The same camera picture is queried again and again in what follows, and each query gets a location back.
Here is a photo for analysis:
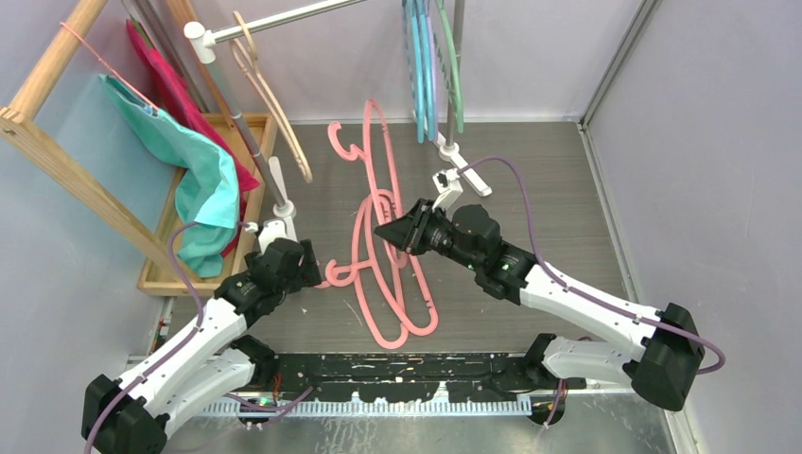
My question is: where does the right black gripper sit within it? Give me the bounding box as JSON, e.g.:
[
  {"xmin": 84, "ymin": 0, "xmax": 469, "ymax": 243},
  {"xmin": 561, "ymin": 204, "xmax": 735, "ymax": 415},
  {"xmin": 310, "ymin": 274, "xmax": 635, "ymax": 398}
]
[{"xmin": 375, "ymin": 198, "xmax": 481, "ymax": 272}]

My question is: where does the light blue wire hanger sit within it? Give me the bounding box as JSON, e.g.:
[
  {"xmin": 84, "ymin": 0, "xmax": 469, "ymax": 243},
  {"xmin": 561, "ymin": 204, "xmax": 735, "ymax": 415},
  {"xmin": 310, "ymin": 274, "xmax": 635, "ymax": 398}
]
[{"xmin": 414, "ymin": 1, "xmax": 431, "ymax": 141}]

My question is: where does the beige plastic hanger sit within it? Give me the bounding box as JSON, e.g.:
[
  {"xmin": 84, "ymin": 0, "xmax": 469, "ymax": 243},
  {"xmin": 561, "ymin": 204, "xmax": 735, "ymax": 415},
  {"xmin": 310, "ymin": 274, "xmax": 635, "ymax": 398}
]
[{"xmin": 229, "ymin": 10, "xmax": 314, "ymax": 183}]

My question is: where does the green wire hanger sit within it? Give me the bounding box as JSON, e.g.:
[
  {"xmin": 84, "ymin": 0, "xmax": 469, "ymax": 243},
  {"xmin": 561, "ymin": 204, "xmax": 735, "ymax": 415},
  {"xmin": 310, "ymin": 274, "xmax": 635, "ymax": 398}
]
[{"xmin": 434, "ymin": 0, "xmax": 464, "ymax": 133}]

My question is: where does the purple wire hanger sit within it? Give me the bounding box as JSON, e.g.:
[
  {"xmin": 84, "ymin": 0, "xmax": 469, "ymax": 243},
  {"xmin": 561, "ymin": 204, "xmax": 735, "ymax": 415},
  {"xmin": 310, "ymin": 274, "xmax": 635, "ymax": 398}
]
[{"xmin": 421, "ymin": 1, "xmax": 437, "ymax": 141}]

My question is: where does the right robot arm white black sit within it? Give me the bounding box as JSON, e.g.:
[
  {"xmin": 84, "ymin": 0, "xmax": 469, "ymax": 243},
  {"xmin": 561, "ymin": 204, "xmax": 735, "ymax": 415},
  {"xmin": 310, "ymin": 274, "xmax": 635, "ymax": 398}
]
[{"xmin": 374, "ymin": 199, "xmax": 706, "ymax": 411}]

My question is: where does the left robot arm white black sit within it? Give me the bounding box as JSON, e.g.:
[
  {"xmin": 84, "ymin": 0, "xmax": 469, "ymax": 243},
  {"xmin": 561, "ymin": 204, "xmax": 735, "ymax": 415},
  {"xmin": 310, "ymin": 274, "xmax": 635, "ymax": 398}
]
[{"xmin": 81, "ymin": 238, "xmax": 322, "ymax": 453}]

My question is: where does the pink plastic hanger large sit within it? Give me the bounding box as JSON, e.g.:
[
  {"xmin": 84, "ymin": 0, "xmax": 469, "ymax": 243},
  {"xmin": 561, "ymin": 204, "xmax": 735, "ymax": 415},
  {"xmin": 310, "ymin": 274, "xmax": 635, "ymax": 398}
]
[{"xmin": 361, "ymin": 194, "xmax": 406, "ymax": 340}]

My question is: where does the teal cloth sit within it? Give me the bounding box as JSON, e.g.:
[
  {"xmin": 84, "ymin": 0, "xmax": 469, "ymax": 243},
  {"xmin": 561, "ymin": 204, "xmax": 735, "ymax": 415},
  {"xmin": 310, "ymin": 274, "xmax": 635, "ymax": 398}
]
[{"xmin": 99, "ymin": 75, "xmax": 240, "ymax": 278}]

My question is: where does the magenta cloth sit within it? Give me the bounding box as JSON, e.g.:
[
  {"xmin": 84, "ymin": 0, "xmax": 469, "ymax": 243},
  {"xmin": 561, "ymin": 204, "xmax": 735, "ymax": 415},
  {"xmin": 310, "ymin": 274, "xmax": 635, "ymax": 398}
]
[{"xmin": 126, "ymin": 18, "xmax": 259, "ymax": 258}]

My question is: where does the white metal clothes rack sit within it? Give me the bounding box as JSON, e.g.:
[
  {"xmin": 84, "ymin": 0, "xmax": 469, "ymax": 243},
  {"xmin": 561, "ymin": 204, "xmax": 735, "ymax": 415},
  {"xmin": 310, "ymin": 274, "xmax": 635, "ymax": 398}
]
[{"xmin": 183, "ymin": 0, "xmax": 492, "ymax": 218}]

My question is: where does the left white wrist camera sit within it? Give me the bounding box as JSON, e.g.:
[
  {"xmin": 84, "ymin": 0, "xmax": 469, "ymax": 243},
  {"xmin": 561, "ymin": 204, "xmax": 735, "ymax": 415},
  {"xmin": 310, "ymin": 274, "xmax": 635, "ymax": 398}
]
[{"xmin": 242, "ymin": 218, "xmax": 290, "ymax": 253}]

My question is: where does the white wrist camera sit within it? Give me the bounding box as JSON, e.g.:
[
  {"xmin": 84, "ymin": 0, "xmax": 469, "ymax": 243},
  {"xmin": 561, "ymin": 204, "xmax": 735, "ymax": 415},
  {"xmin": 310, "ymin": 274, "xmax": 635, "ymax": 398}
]
[
  {"xmin": 432, "ymin": 168, "xmax": 463, "ymax": 213},
  {"xmin": 242, "ymin": 218, "xmax": 290, "ymax": 253}
]

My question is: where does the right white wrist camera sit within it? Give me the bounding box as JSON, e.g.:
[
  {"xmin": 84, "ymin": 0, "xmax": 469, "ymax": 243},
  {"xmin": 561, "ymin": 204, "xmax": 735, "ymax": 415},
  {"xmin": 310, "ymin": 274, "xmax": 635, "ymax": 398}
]
[{"xmin": 432, "ymin": 168, "xmax": 463, "ymax": 213}]

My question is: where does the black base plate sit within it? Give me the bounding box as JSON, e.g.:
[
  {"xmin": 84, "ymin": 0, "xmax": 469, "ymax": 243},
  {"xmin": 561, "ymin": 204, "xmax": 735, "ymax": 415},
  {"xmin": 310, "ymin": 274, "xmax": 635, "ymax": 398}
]
[{"xmin": 238, "ymin": 353, "xmax": 557, "ymax": 403}]

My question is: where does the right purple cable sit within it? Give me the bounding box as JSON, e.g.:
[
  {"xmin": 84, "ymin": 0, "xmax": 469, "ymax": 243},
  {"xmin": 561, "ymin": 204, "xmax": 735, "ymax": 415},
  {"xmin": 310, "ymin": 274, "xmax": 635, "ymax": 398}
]
[{"xmin": 454, "ymin": 155, "xmax": 728, "ymax": 429}]

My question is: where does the wooden frame rack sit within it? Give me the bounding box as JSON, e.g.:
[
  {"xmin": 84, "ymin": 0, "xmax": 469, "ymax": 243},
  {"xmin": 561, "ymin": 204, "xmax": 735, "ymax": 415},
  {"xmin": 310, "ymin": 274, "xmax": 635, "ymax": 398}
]
[{"xmin": 1, "ymin": 1, "xmax": 184, "ymax": 282}]

